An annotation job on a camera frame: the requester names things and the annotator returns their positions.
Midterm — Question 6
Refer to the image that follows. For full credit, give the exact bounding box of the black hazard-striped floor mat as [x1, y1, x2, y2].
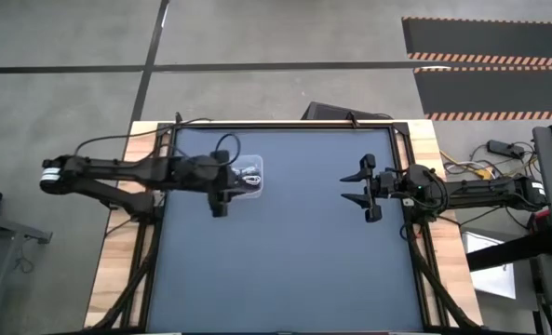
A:
[401, 17, 552, 67]
[413, 66, 552, 121]

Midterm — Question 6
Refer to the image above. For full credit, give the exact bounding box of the white sheet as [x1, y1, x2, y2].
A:
[461, 231, 518, 300]

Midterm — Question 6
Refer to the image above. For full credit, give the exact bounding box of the clear plastic container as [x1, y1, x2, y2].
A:
[228, 154, 264, 200]

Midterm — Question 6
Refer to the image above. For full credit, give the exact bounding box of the black power strip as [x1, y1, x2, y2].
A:
[486, 139, 527, 160]

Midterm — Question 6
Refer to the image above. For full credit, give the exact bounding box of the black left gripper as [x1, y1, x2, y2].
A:
[177, 149, 249, 219]

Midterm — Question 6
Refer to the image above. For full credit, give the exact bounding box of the black computer case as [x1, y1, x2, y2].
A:
[301, 100, 394, 122]

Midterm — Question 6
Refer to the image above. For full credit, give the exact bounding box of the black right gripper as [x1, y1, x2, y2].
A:
[340, 153, 410, 223]

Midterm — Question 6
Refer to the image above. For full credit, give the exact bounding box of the black aluminium table frame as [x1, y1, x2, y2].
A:
[88, 119, 481, 335]

